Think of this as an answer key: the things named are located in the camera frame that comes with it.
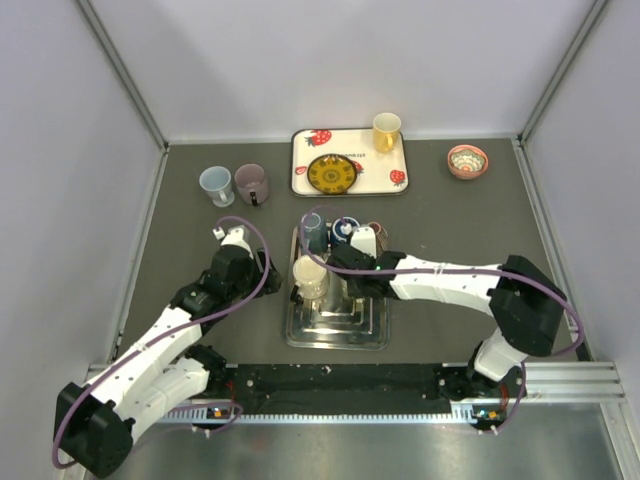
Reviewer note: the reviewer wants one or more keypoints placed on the metal tray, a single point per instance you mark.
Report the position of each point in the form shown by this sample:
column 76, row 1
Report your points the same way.
column 336, row 320

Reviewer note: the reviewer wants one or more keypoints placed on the aluminium frame rail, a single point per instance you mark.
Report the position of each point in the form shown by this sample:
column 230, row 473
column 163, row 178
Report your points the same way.
column 554, row 383

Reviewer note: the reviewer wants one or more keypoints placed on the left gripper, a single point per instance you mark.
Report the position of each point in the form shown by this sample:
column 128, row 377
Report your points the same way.
column 272, row 281

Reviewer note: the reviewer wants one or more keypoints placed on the purple mug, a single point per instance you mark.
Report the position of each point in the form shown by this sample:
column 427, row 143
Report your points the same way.
column 252, row 184

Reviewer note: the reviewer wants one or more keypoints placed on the yellow mug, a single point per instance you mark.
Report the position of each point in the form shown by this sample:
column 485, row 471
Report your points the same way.
column 386, row 130

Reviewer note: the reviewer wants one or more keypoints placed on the yellow patterned plate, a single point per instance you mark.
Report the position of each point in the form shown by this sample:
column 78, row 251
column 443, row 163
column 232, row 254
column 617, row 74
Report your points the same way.
column 332, row 174

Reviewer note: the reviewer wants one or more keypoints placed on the dark blue mug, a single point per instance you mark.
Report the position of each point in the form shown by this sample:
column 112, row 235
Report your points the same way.
column 341, row 229

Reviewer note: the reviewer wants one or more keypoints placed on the cream mug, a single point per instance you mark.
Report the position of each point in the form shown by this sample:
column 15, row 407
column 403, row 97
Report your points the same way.
column 310, row 277

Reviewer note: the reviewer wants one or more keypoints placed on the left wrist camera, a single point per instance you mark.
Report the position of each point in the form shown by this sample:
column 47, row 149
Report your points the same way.
column 237, row 236

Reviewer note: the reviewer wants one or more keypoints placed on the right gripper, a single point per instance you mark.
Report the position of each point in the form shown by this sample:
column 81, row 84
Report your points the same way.
column 354, row 291

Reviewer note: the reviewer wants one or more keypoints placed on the light blue white mug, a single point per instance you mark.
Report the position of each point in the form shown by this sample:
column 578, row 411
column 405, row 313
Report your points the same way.
column 216, row 182

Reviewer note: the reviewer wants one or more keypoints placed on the grey blue mug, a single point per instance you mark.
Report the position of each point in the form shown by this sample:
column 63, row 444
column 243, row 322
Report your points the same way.
column 315, row 233

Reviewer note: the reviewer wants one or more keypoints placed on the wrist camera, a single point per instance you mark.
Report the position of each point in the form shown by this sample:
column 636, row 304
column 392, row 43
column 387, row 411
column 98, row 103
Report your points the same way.
column 237, row 236
column 363, row 239

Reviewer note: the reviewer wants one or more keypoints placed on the brown striped cup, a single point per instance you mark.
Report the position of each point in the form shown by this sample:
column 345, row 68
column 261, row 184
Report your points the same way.
column 381, row 237

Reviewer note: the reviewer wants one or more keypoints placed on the pink patterned bowl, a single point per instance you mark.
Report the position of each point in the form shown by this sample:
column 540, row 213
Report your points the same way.
column 467, row 162

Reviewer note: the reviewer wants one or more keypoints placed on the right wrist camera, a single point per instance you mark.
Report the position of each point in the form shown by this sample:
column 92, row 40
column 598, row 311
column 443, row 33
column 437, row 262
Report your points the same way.
column 363, row 239

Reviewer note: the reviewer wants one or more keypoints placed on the strawberry serving tray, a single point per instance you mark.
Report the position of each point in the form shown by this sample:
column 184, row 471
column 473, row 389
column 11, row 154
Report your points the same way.
column 377, row 173

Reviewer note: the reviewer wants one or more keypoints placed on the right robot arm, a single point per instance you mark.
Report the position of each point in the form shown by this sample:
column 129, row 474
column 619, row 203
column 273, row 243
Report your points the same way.
column 525, row 304

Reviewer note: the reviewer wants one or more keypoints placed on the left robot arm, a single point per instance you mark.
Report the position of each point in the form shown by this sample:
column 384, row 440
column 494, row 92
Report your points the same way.
column 97, row 424

